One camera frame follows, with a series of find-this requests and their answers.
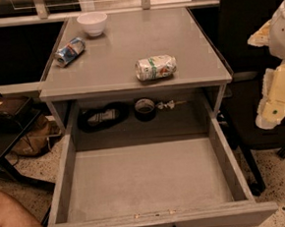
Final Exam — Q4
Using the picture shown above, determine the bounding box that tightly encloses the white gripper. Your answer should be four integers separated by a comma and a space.
248, 0, 285, 130

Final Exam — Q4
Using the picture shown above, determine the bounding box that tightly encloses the green white 7up can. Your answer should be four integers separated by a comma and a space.
135, 54, 177, 81

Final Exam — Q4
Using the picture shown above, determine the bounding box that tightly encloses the grey cabinet with top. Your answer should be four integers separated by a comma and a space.
40, 8, 231, 151

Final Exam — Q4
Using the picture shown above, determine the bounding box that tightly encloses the open grey top drawer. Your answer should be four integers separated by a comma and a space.
47, 121, 277, 227

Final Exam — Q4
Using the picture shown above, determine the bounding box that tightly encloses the blue silver soda can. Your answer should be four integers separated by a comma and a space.
54, 36, 86, 68

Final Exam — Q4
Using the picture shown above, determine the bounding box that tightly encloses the black office chair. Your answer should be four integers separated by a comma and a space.
207, 0, 285, 199

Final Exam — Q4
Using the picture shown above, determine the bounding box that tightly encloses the crumpled white wrapper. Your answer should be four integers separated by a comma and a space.
155, 100, 175, 110

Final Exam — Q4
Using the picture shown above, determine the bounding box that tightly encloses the black tape roll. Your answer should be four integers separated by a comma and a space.
134, 98, 156, 122

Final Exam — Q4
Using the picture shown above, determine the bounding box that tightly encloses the white bowl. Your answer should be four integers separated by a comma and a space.
77, 12, 107, 36

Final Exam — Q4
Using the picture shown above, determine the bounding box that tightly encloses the brown bag on floor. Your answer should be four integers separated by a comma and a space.
12, 115, 61, 157

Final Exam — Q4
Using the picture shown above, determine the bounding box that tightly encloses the black side table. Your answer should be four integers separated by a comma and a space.
0, 94, 55, 192

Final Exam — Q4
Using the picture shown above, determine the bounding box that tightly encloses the glass railing with posts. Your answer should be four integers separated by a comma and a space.
0, 0, 224, 24

